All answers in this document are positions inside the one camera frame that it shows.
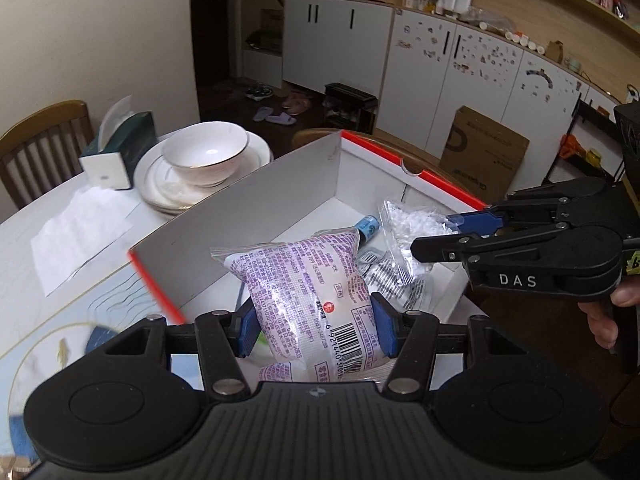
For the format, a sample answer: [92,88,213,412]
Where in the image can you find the person's right hand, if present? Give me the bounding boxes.
[577,279,640,351]

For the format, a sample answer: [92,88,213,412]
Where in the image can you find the pink slipper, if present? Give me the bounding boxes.
[280,92,313,113]

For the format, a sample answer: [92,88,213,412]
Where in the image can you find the black slatted rack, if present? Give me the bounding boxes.
[324,82,378,133]

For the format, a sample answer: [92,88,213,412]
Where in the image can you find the clear purple-print snack packet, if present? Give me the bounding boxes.
[209,227,393,386]

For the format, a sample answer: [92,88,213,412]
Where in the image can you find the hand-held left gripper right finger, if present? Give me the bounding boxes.
[369,292,526,402]

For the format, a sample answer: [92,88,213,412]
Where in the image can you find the white paper napkin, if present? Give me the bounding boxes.
[30,185,143,298]

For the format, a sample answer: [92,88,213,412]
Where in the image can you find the white bowl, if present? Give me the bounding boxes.
[161,121,249,188]

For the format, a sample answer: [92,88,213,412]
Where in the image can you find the white cabinet with stickers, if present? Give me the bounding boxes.
[375,7,618,161]

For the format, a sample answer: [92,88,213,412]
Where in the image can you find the wooden slat-back chair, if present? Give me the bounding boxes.
[0,100,96,211]

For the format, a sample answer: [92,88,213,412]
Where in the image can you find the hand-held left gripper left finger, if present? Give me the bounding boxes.
[107,297,262,402]

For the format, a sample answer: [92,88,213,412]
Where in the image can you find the white patterned marble desktop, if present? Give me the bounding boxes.
[0,130,488,466]

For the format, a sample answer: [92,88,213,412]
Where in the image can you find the red cardboard shoe box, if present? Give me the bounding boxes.
[127,129,490,327]

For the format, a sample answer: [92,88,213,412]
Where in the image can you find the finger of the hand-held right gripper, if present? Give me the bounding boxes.
[410,222,576,266]
[447,177,608,238]

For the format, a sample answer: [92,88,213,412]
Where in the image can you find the black wire cart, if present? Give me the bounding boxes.
[547,95,628,186]

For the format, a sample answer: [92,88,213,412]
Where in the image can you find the small blue cylinder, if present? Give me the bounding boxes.
[354,215,381,242]

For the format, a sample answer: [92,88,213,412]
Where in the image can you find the green and white tissue box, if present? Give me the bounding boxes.
[79,94,157,191]

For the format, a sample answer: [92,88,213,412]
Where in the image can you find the brown cardboard box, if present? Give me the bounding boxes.
[440,105,531,206]

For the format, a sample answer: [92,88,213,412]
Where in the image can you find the white cabinet with black handles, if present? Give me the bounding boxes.
[282,0,396,97]

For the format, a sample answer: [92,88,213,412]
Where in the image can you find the dark door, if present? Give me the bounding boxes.
[190,0,236,86]

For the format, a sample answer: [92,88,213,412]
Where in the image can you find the clear bag of white bits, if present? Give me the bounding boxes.
[377,199,463,283]

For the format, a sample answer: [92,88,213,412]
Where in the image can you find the wooden wall shelving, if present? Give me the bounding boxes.
[395,0,640,106]

